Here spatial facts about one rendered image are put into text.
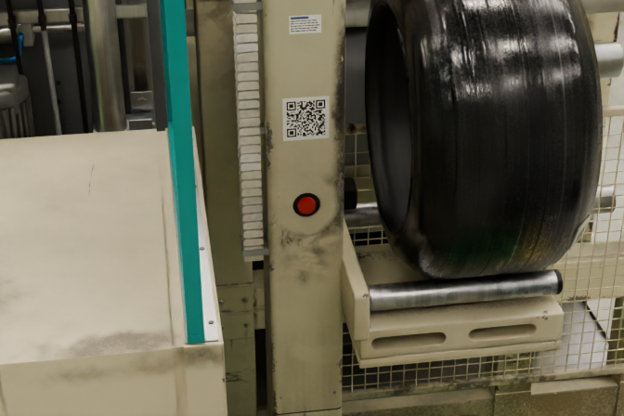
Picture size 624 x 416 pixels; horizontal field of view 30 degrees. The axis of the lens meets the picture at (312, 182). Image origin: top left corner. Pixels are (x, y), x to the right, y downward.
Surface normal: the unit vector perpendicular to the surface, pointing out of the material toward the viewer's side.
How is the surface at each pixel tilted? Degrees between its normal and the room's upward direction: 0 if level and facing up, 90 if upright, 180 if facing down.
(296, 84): 90
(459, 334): 90
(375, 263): 0
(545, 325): 90
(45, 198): 0
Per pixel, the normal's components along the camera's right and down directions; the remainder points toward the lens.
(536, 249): 0.13, 0.82
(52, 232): 0.00, -0.88
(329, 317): 0.15, 0.48
